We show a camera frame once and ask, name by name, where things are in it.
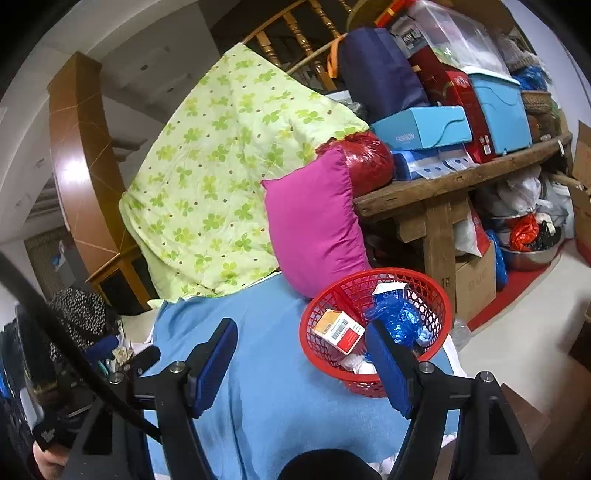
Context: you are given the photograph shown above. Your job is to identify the blue plastic bag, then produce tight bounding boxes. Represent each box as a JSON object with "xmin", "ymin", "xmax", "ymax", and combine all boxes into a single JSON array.
[{"xmin": 365, "ymin": 289, "xmax": 434, "ymax": 349}]

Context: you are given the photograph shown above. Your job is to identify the person left hand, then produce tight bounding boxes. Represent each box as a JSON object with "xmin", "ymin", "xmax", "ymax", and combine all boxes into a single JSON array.
[{"xmin": 33, "ymin": 443, "xmax": 70, "ymax": 480}]

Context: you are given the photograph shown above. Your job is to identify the wooden stair railing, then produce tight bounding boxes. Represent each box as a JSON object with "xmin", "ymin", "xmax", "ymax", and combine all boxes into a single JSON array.
[{"xmin": 242, "ymin": 0, "xmax": 353, "ymax": 93}]

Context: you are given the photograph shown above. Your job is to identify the navy blue bag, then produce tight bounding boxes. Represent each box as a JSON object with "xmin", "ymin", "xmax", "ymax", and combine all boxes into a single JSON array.
[{"xmin": 338, "ymin": 27, "xmax": 430, "ymax": 124}]

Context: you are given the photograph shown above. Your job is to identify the woven basket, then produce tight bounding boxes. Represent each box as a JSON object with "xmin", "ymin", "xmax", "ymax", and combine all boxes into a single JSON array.
[{"xmin": 521, "ymin": 90, "xmax": 552, "ymax": 115}]

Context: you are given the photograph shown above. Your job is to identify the magenta pillow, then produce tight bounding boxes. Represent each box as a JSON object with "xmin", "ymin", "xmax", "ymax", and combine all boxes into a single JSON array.
[{"xmin": 262, "ymin": 148, "xmax": 370, "ymax": 298}]

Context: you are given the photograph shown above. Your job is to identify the metal basin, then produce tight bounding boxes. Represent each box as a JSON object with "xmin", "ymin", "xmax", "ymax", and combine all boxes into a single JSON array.
[{"xmin": 498, "ymin": 213, "xmax": 565, "ymax": 271}]

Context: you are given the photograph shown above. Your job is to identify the brown cardboard box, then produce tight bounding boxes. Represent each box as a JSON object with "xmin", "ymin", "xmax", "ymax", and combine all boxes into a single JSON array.
[{"xmin": 456, "ymin": 242, "xmax": 497, "ymax": 323}]

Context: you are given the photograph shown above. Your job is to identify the open cardboard box right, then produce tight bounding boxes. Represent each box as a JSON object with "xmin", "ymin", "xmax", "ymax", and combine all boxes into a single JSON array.
[{"xmin": 569, "ymin": 122, "xmax": 591, "ymax": 264}]

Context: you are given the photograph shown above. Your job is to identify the clear plastic storage box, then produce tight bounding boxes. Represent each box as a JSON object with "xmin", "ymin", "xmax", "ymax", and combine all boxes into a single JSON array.
[{"xmin": 390, "ymin": 1, "xmax": 510, "ymax": 80}]

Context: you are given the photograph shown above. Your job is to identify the black cable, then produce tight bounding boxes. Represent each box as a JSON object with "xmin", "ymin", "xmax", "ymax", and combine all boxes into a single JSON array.
[{"xmin": 0, "ymin": 252, "xmax": 164, "ymax": 446}]

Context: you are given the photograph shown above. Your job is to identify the red gift box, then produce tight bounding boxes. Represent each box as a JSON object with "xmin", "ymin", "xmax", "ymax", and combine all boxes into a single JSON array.
[{"xmin": 409, "ymin": 45, "xmax": 496, "ymax": 164}]

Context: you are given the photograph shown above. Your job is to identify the red plastic mesh basket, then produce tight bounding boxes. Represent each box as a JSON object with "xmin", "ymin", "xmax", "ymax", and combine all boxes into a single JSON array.
[{"xmin": 298, "ymin": 267, "xmax": 455, "ymax": 399}]

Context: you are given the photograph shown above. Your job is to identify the orange plastic bag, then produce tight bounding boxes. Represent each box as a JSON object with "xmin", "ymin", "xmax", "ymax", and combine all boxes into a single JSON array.
[{"xmin": 510, "ymin": 214, "xmax": 539, "ymax": 252}]

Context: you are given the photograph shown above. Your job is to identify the wooden bench table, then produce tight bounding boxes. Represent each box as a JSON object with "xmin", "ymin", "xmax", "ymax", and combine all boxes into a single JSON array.
[{"xmin": 353, "ymin": 133, "xmax": 573, "ymax": 304}]

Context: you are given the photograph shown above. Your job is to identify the light blue cardboard box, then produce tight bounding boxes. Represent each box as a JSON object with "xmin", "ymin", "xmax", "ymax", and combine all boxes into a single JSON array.
[{"xmin": 370, "ymin": 106, "xmax": 473, "ymax": 151}]

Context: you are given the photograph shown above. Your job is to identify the blue plastic storage bin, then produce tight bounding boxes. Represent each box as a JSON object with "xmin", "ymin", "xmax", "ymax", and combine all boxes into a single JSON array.
[{"xmin": 463, "ymin": 67, "xmax": 533, "ymax": 156}]

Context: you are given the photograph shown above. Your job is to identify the brown wooden pillar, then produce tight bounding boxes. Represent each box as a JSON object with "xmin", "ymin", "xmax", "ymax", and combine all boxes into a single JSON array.
[{"xmin": 47, "ymin": 52, "xmax": 135, "ymax": 278}]

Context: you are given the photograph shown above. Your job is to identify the blue bed sheet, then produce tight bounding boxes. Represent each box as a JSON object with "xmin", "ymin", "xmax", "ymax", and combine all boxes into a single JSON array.
[{"xmin": 142, "ymin": 271, "xmax": 463, "ymax": 480}]

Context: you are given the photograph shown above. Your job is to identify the red plastic bag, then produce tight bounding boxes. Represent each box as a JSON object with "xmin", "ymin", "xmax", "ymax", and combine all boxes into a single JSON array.
[{"xmin": 315, "ymin": 130, "xmax": 396, "ymax": 198}]

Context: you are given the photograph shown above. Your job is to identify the green clover pattern quilt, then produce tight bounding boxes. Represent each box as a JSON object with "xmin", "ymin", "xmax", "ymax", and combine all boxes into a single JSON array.
[{"xmin": 119, "ymin": 44, "xmax": 368, "ymax": 301}]

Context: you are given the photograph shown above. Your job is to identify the blue white small box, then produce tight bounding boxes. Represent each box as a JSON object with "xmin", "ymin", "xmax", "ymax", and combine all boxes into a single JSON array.
[{"xmin": 372, "ymin": 282, "xmax": 407, "ymax": 301}]

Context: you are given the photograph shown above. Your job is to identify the black white patterned garment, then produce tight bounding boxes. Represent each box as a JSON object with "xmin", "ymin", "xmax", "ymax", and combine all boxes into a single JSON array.
[{"xmin": 49, "ymin": 287, "xmax": 120, "ymax": 364}]

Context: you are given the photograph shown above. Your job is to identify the red white medicine box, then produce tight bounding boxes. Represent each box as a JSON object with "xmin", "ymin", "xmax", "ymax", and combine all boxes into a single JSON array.
[{"xmin": 312, "ymin": 310, "xmax": 365, "ymax": 355}]

